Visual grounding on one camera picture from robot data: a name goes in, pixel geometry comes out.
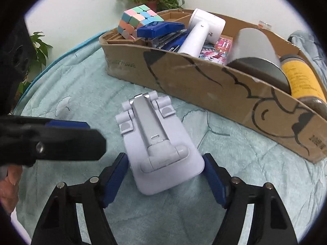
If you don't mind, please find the colourful picture book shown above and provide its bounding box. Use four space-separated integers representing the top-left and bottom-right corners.
199 37 234 64

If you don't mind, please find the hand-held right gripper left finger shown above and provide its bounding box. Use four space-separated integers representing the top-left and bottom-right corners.
31 153 129 245

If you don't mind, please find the brown cardboard box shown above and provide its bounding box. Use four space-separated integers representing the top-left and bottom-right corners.
99 9 327 164

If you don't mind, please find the light blue quilt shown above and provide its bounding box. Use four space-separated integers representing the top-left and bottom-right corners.
287 30 327 69

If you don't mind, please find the person's left hand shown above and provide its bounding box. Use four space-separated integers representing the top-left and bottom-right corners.
0 165 23 213

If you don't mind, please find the green leafy plant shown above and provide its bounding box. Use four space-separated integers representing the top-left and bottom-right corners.
17 32 53 95

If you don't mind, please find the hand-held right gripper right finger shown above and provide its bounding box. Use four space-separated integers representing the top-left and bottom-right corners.
202 153 298 245

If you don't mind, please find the teal printed bedsheet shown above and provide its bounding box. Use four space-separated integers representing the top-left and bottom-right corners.
10 39 327 245

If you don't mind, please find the yellow label clear jar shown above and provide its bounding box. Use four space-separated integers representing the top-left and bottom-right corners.
280 55 327 123

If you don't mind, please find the pastel puzzle cube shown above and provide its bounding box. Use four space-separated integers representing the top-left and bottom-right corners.
118 5 164 41

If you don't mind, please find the silver metal can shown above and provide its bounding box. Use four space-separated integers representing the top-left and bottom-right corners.
226 28 292 95

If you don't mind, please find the blue stapler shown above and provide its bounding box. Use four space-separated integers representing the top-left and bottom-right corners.
137 22 188 53

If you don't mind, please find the grey folding phone stand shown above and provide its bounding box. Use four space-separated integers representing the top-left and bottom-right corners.
115 91 206 196

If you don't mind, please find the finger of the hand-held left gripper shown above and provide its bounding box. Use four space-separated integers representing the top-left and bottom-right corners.
0 115 107 167
45 121 90 130

